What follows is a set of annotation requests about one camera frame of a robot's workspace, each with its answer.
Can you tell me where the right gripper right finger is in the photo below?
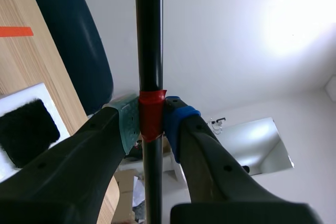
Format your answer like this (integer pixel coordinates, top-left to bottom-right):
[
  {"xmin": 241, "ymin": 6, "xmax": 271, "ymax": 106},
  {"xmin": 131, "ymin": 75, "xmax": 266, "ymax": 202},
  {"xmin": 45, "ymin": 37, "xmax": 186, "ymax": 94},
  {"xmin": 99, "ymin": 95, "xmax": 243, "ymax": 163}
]
[{"xmin": 163, "ymin": 95, "xmax": 324, "ymax": 224}]

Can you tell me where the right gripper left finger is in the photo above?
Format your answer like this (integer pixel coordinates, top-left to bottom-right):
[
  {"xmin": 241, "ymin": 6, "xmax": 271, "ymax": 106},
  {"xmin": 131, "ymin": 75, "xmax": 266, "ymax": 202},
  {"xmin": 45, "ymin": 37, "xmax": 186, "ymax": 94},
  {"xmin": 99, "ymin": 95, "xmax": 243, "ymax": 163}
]
[{"xmin": 0, "ymin": 93, "xmax": 141, "ymax": 224}]

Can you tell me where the long black rod red band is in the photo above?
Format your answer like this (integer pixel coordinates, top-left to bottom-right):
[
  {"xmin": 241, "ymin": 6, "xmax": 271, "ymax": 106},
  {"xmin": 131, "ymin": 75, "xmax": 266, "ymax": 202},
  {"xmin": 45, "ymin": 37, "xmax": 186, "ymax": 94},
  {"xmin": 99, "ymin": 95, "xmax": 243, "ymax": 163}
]
[{"xmin": 133, "ymin": 0, "xmax": 167, "ymax": 224}]

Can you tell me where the white wash basin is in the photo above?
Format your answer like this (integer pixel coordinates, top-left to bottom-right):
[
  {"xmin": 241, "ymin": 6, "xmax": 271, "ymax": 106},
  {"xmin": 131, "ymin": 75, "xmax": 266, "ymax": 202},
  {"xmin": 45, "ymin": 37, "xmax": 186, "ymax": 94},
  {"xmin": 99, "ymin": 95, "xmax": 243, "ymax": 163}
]
[{"xmin": 209, "ymin": 117, "xmax": 295, "ymax": 176}]

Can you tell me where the patch of black fur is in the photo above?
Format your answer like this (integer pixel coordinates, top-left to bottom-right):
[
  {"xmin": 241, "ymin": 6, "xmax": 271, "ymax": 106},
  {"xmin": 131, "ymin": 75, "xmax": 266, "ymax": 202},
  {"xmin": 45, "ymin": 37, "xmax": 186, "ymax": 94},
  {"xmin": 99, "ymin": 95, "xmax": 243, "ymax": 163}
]
[{"xmin": 0, "ymin": 98, "xmax": 61, "ymax": 168}]

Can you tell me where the white box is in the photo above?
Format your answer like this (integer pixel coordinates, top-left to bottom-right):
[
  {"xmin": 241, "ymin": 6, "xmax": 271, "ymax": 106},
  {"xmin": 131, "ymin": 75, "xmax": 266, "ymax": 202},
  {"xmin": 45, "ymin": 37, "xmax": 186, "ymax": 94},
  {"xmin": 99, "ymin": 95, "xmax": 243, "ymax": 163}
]
[{"xmin": 0, "ymin": 82, "xmax": 71, "ymax": 183}]

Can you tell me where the dark blue chair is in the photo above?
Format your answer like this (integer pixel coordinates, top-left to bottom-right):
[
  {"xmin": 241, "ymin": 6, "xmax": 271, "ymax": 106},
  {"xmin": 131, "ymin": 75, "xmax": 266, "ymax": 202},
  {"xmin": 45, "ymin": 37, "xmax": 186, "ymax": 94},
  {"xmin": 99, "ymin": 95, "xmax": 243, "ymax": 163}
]
[{"xmin": 23, "ymin": 0, "xmax": 114, "ymax": 116}]

